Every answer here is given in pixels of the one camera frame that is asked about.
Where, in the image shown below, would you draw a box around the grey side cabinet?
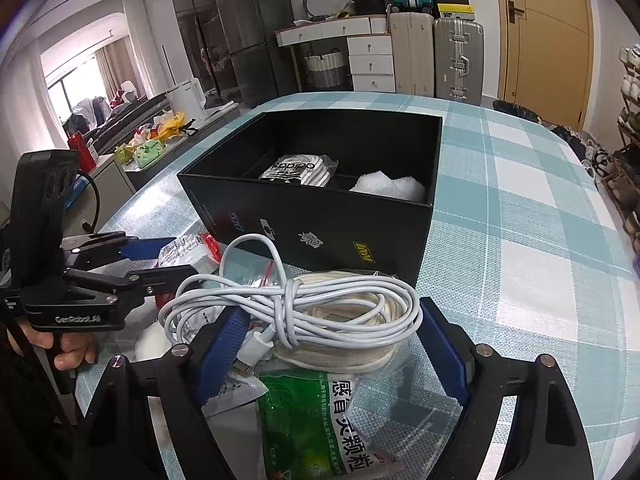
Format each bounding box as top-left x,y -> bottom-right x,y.
95,102 -> 242,197

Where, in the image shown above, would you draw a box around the yellow plastic bag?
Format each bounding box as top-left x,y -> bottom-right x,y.
157,112 -> 187,137

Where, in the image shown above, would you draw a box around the white flat packet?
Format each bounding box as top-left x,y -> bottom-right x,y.
200,369 -> 269,417

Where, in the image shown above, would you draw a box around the black trash bin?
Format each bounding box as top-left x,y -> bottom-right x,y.
492,99 -> 544,124

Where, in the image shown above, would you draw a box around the shoes on floor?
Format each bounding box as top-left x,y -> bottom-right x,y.
549,124 -> 612,182

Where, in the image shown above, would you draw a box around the white charging cable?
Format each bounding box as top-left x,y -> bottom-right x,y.
158,234 -> 424,362

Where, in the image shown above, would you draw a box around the white electric kettle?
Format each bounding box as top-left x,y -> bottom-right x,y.
164,78 -> 206,122

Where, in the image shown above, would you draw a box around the brown curtain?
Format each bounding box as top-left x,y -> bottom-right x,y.
95,37 -> 132,103

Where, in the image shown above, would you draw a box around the clear zip bag red strip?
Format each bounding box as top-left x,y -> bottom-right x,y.
200,257 -> 282,306

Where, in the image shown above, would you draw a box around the dark grey fridge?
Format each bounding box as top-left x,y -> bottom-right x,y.
215,0 -> 299,109

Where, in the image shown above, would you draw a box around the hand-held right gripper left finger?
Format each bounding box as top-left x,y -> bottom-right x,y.
70,305 -> 251,480

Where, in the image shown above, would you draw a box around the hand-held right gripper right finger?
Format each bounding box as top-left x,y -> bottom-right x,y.
417,296 -> 597,480

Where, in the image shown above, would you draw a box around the oval desk mirror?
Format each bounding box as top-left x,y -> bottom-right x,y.
304,0 -> 357,19

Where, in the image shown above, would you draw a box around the tan wooden door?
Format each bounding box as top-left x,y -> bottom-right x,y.
492,0 -> 597,134

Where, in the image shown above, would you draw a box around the white desk with drawers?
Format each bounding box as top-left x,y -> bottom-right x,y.
274,14 -> 399,94

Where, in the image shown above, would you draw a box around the white plastic wrap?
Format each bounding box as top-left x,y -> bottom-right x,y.
348,172 -> 426,204

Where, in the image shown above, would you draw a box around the silver suitcase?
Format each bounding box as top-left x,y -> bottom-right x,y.
432,17 -> 485,106

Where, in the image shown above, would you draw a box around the person's left hand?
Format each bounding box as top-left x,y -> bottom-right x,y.
29,332 -> 99,372

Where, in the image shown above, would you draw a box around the beige suitcase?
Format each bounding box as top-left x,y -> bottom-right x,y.
388,10 -> 436,97

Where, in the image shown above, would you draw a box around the white grey laundry basket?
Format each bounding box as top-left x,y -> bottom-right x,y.
303,50 -> 349,92

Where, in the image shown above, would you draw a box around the black cardboard box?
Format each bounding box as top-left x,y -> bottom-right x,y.
177,111 -> 445,289

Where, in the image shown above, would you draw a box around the white printed packet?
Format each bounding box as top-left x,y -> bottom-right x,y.
157,233 -> 222,269

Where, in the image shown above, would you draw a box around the cream rope coil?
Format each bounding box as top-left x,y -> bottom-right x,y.
270,271 -> 417,374

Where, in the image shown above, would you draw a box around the black white printed sock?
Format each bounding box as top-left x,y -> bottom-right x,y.
258,153 -> 339,189

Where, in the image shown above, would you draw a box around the green medicine packet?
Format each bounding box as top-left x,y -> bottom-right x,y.
255,369 -> 402,480

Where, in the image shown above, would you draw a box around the shoe rack with shoes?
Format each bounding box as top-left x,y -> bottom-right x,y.
599,44 -> 640,243

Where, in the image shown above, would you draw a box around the dark glass wardrobe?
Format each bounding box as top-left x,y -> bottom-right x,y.
166,0 -> 242,109

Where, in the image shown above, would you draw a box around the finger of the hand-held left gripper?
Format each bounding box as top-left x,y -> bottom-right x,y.
60,232 -> 179,262
62,264 -> 202,308

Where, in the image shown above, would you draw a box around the teal checked tablecloth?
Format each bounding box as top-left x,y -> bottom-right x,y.
65,91 -> 640,480

